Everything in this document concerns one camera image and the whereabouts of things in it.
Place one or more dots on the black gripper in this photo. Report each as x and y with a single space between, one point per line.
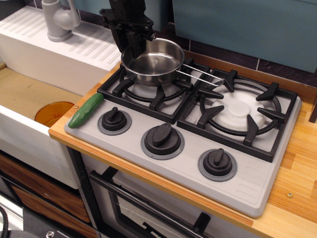
129 25

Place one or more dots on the stainless steel pan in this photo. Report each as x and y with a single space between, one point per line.
158 64

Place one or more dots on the green toy pickle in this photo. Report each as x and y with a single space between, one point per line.
86 110

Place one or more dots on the black left stove knob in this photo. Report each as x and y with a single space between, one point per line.
114 122

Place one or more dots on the black stove knob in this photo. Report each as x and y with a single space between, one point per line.
162 142
217 165
114 122

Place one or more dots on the black middle stove knob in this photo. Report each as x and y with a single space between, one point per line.
162 142

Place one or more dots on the grey toy stove top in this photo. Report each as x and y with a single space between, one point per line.
247 191

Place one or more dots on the black right stove knob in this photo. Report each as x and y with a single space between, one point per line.
217 165

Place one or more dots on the grey toy faucet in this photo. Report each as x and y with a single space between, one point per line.
60 22

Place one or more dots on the black left burner grate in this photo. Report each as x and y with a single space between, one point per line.
165 102

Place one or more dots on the black burner grate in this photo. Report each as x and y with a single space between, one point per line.
243 114
165 102

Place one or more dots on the white toy sink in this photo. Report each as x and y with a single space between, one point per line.
34 72

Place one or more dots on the orange plastic bowl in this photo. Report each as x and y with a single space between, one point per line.
51 113

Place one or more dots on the black right burner grate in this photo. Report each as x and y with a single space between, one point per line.
243 114

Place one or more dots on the toy oven door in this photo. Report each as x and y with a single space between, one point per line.
139 210

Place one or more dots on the wooden drawer front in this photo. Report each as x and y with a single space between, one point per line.
48 197

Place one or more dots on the black oven door handle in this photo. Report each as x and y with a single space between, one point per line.
105 180

